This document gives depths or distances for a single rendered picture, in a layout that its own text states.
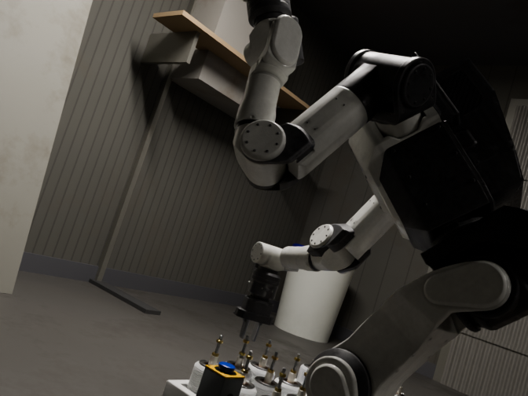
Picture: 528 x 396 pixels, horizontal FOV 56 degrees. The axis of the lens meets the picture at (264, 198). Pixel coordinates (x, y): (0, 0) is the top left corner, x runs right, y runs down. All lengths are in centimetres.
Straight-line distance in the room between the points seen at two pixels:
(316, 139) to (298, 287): 347
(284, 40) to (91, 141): 275
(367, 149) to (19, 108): 215
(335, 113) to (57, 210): 286
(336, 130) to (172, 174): 320
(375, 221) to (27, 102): 207
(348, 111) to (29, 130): 220
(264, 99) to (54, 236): 282
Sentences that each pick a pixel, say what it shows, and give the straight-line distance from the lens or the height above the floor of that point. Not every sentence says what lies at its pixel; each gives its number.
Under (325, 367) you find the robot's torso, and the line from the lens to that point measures 104.
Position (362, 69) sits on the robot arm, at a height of 98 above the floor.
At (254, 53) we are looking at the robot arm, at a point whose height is 98.
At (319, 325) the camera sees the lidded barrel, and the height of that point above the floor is 14.
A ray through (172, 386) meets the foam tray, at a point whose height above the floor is 17.
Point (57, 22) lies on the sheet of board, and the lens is 308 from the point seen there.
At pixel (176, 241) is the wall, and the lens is 419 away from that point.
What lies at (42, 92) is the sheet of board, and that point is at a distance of 294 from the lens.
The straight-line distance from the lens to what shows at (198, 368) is 148.
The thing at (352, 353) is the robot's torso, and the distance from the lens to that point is 106.
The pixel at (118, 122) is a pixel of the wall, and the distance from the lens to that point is 371.
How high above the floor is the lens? 62
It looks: 5 degrees up
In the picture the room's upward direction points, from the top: 18 degrees clockwise
